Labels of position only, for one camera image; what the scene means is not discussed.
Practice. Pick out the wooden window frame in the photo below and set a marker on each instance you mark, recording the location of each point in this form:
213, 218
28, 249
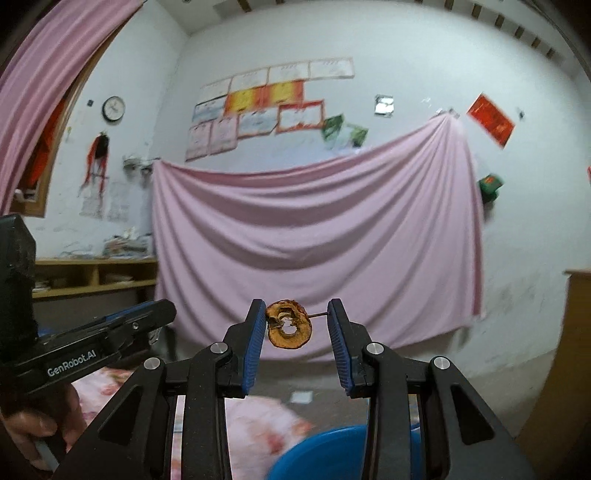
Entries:
41, 184

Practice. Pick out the wooden shelf headboard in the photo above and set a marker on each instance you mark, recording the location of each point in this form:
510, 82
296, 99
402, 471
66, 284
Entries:
92, 262

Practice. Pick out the red hanging decoration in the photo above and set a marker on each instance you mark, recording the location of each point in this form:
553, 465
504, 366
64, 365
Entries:
97, 157

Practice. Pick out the group of wall certificates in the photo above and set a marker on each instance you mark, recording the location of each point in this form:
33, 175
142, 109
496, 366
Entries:
258, 101

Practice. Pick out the red wall poster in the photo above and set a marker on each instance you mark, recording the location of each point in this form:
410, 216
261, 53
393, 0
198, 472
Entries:
490, 119

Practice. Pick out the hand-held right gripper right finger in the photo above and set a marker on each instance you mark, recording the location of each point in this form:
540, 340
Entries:
339, 346

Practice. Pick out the round wall clock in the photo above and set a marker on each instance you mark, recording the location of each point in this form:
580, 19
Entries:
113, 109

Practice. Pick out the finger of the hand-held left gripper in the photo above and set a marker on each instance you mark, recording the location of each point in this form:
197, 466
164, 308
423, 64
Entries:
159, 316
127, 315

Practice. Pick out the white paper scrap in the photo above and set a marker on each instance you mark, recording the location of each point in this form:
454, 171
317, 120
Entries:
302, 397

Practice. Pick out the green hat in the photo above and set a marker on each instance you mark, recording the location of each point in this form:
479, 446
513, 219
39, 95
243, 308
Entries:
490, 187

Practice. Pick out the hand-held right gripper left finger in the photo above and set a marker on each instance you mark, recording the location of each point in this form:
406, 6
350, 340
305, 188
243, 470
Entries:
254, 341

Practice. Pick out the blue plastic bucket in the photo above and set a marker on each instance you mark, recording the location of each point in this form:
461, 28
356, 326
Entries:
332, 454

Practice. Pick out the pink hanging sheet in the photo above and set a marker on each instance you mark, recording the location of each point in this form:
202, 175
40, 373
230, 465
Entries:
314, 240

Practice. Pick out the person's left hand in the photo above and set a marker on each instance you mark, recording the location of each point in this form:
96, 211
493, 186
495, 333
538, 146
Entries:
27, 422

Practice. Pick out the floral pink blanket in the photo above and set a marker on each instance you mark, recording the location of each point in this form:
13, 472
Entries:
258, 429

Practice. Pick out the pink curtain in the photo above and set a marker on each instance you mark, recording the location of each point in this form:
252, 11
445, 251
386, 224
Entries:
41, 92

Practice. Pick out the stack of papers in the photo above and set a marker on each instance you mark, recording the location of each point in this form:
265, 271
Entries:
129, 244

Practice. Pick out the green wall photos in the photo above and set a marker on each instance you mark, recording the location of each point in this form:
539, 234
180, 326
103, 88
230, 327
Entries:
344, 131

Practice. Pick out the faded wall paper sheet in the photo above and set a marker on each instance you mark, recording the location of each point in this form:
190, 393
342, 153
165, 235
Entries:
104, 201

